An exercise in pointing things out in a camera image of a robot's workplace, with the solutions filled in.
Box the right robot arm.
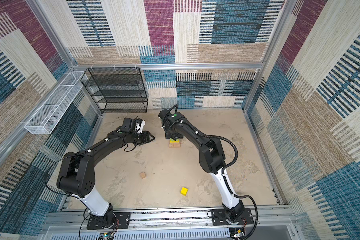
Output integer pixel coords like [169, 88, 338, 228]
[158, 105, 245, 224]

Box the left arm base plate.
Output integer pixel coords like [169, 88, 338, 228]
[86, 212, 131, 230]

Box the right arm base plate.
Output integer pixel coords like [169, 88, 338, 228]
[207, 208, 255, 226]

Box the yellow cube block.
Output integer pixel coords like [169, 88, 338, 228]
[180, 187, 188, 196]

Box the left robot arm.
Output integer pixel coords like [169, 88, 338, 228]
[56, 118, 155, 229]

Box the black wire shelf rack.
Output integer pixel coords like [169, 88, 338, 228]
[81, 67, 149, 114]

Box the natural wood block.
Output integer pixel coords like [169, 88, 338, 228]
[169, 143, 181, 148]

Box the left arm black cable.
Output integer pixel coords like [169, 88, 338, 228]
[44, 155, 91, 238]

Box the white wire mesh basket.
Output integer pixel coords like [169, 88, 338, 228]
[25, 72, 84, 135]

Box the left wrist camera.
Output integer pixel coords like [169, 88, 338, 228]
[135, 119, 146, 134]

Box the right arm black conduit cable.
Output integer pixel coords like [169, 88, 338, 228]
[161, 104, 259, 240]

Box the small natural wood cube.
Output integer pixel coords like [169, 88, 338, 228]
[140, 172, 147, 179]

